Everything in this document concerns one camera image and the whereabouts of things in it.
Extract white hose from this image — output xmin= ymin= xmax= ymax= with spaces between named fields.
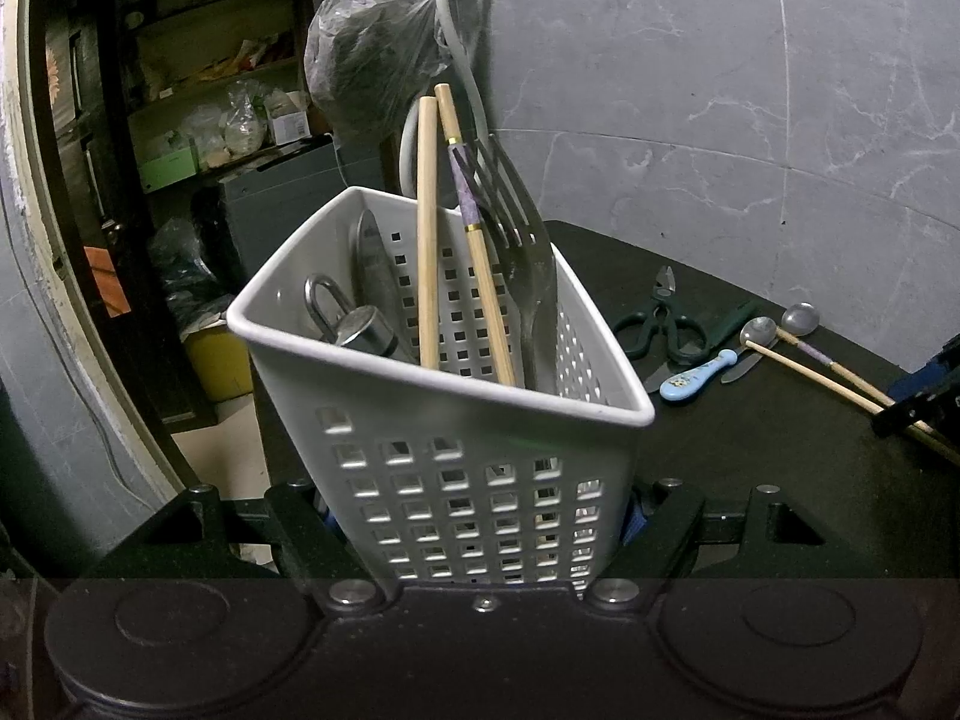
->
xmin=397 ymin=0 xmax=496 ymax=200

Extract green-handled knife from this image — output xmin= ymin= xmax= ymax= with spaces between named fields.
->
xmin=641 ymin=298 xmax=762 ymax=391

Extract white perforated plastic basket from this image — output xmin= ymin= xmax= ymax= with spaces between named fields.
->
xmin=226 ymin=186 xmax=656 ymax=601

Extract purple-banded wooden-handled spoon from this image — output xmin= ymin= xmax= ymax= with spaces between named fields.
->
xmin=775 ymin=326 xmax=938 ymax=428

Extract dark shelf unit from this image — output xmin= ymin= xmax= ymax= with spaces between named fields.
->
xmin=112 ymin=0 xmax=316 ymax=188

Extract dark green scissors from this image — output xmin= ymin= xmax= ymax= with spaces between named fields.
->
xmin=611 ymin=265 xmax=710 ymax=365

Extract blue-handled spoon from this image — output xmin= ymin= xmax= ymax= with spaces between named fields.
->
xmin=658 ymin=316 xmax=779 ymax=402

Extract green box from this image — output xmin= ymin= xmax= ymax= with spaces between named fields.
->
xmin=139 ymin=146 xmax=200 ymax=192

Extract white door frame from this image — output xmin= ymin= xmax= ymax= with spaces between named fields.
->
xmin=0 ymin=0 xmax=271 ymax=511

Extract small cardboard box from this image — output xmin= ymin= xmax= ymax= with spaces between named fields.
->
xmin=268 ymin=106 xmax=312 ymax=145

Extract dark wooden door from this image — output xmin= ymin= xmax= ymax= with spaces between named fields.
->
xmin=30 ymin=0 xmax=173 ymax=428

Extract yellow bin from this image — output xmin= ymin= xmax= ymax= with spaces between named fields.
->
xmin=180 ymin=319 xmax=256 ymax=402

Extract plain wooden chopstick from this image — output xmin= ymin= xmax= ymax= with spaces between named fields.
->
xmin=416 ymin=96 xmax=442 ymax=370
xmin=744 ymin=341 xmax=960 ymax=464

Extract black plastic bag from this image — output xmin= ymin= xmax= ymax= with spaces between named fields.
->
xmin=146 ymin=217 xmax=233 ymax=323

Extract metal table knife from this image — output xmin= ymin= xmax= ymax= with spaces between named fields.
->
xmin=354 ymin=208 xmax=410 ymax=350

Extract clear bag with dark contents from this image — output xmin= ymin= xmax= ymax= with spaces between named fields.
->
xmin=304 ymin=0 xmax=451 ymax=151

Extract metal spoon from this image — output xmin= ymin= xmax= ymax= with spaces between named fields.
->
xmin=720 ymin=302 xmax=822 ymax=385

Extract clear food bags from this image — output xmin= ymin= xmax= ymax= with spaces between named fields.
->
xmin=221 ymin=82 xmax=271 ymax=155

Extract metal utensil with loop handle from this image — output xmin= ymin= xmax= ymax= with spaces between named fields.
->
xmin=304 ymin=275 xmax=417 ymax=365

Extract grey cabinet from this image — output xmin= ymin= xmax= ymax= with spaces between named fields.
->
xmin=217 ymin=136 xmax=387 ymax=286

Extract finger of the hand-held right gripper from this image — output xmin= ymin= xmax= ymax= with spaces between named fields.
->
xmin=871 ymin=384 xmax=960 ymax=437
xmin=891 ymin=337 xmax=960 ymax=403

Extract purple-banded wooden chopstick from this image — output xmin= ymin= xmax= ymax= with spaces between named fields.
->
xmin=435 ymin=84 xmax=518 ymax=389

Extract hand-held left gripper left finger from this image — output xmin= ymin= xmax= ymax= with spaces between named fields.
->
xmin=82 ymin=480 xmax=391 ymax=614

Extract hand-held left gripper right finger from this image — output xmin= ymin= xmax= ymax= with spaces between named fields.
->
xmin=585 ymin=478 xmax=880 ymax=614

